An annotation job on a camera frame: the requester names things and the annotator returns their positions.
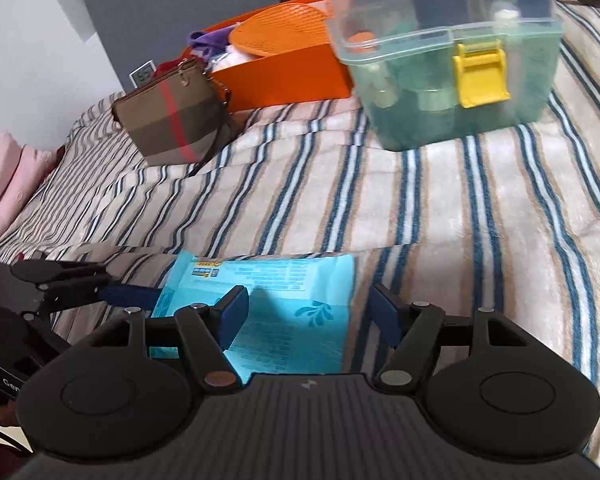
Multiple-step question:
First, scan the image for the orange cardboard box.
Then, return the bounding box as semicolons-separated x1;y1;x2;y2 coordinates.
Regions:
178;0;356;114

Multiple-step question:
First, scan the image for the blue wet wipes pack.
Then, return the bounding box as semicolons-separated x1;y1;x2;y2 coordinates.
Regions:
152;252;355;382

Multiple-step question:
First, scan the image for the purple fuzzy fabric loop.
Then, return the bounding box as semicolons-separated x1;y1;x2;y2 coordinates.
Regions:
186;25;235;63

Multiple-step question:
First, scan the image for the pink folded cloth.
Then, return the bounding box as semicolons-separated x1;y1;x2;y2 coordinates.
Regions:
0;132;59;237

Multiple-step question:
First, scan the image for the striped bed blanket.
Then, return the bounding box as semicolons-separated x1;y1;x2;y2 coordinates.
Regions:
0;4;600;466

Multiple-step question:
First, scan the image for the olive plaid zipper pouch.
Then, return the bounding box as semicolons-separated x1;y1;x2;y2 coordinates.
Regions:
112;56;240;172

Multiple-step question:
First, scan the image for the orange round mesh mat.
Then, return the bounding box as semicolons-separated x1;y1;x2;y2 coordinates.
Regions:
228;3;329;58

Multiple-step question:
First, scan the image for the clear green plastic storage box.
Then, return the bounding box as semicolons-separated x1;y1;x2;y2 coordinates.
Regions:
326;0;564;152

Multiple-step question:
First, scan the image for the white digital clock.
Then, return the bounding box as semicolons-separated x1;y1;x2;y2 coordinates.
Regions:
129;60;156;89

